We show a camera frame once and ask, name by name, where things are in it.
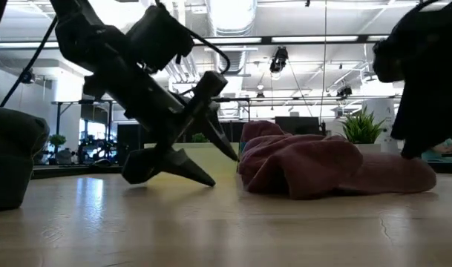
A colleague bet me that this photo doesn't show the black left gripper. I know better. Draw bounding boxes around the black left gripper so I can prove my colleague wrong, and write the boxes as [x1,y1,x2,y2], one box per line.
[56,18,238,188]

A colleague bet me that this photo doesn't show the grey cotton baseball cap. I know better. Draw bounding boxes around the grey cotton baseball cap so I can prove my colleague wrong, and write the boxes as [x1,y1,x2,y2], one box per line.
[0,105,51,213]
[372,0,452,160]

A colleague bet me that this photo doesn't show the white column device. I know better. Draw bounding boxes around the white column device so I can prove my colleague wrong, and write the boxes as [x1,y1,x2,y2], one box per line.
[373,98,397,144]

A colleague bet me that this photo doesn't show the person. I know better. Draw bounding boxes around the person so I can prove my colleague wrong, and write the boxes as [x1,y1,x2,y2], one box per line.
[421,139,452,162]

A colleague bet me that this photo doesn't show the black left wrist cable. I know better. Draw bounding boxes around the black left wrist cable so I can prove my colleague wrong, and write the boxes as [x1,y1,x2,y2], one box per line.
[177,27,231,75]

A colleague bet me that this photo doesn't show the small potted green plant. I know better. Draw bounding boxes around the small potted green plant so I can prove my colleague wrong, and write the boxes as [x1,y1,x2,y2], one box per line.
[48,133,68,166]

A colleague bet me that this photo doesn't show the green plant in white pot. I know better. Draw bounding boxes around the green plant in white pot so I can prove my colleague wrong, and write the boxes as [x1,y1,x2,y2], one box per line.
[338,107,386,155]

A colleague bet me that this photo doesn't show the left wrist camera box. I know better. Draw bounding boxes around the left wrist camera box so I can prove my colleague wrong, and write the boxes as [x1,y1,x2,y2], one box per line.
[127,3,195,73]

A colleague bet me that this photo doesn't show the black frame background table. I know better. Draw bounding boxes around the black frame background table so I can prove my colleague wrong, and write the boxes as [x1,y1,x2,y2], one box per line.
[50,99,115,164]

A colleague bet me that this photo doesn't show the black overhead camera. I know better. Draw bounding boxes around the black overhead camera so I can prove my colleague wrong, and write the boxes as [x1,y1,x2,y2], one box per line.
[269,46,289,74]

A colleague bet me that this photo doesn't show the black hanging cable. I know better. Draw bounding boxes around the black hanging cable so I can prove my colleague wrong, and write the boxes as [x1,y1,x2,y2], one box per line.
[0,16,59,108]

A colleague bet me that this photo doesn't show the black partition panel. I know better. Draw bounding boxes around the black partition panel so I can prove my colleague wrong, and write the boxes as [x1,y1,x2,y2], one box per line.
[116,116,325,164]

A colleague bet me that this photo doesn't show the black overhead frame bar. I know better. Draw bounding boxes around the black overhead frame bar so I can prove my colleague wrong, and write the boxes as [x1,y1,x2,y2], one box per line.
[0,34,393,49]

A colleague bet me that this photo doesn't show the maroon cotton baseball cap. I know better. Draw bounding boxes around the maroon cotton baseball cap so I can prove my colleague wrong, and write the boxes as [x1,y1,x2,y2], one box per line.
[333,150,438,196]
[238,120,364,201]

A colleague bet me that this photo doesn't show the translucent yellow plastic bin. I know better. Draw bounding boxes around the translucent yellow plastic bin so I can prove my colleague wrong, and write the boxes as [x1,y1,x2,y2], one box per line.
[143,142,241,175]

